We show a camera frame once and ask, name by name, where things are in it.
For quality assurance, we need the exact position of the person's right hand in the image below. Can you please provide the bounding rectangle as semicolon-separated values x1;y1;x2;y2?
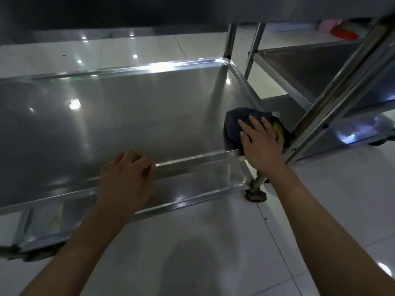
238;115;286;176

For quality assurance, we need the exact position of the person's left hand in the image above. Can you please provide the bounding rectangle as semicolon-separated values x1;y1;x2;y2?
96;150;156;221

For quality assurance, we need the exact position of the stainless steel trolley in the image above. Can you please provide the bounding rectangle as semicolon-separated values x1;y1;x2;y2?
222;15;395;190
244;15;395;139

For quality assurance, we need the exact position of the grey and yellow cleaning cloth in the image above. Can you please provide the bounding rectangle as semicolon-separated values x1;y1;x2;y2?
223;107;292;151

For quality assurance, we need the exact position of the person's right forearm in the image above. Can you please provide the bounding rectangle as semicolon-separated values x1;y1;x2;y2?
265;164;395;296

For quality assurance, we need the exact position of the person's left forearm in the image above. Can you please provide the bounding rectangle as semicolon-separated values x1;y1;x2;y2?
20;209;136;296

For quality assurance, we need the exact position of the dark floor mat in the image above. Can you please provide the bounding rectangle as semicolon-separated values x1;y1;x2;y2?
0;26;229;46

